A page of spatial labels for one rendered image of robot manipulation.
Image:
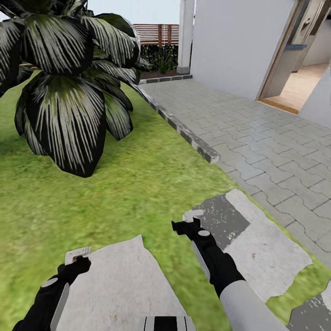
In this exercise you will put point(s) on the robot trunk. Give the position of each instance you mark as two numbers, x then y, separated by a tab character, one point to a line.
165	323

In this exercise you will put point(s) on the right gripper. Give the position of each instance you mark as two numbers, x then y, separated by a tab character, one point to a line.
183	227

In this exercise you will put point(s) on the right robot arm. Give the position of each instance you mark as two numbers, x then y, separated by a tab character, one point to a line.
243	307

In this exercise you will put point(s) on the fixed window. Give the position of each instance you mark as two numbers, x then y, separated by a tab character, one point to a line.
303	57

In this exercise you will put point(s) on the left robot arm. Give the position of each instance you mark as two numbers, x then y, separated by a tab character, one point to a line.
50	300

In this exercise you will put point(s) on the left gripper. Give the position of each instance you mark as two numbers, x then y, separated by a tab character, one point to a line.
82	265

